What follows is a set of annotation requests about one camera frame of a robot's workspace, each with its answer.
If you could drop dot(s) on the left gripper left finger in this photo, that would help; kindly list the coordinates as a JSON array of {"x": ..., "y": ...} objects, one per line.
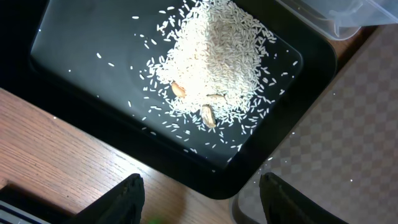
[{"x": 122, "y": 204}]

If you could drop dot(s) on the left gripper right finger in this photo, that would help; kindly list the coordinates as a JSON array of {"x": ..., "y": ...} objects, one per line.
[{"x": 283, "y": 204}]

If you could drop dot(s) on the white rice pile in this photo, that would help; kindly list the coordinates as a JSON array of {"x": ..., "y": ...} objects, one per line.
[{"x": 223, "y": 57}]

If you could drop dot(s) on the dark brown serving tray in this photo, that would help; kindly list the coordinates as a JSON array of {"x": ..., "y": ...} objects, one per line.
[{"x": 343, "y": 153}]

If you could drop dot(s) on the brown nut shell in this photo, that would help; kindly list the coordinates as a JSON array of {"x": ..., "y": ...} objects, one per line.
[
  {"x": 208, "y": 116},
  {"x": 177, "y": 90}
]

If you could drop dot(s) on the black plastic tray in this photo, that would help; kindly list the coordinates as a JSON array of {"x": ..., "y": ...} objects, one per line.
[{"x": 86, "y": 63}]

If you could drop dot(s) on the clear plastic bin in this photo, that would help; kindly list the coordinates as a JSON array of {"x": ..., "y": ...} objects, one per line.
[{"x": 342, "y": 19}]

